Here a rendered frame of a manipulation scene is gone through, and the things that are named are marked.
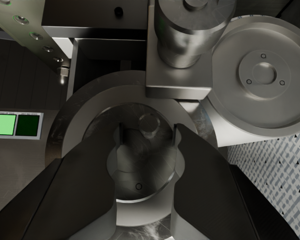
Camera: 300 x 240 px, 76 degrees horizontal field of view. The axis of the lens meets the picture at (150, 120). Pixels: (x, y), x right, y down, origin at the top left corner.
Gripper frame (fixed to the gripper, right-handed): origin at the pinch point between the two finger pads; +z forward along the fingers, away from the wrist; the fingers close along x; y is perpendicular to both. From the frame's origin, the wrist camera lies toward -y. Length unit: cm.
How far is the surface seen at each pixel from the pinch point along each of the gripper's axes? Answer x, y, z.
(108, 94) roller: -3.5, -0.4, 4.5
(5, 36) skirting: -156, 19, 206
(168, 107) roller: 1.6, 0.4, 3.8
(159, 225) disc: 1.2, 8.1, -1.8
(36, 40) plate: -23.5, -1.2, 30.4
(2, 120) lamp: -38, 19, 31
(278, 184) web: 16.3, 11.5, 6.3
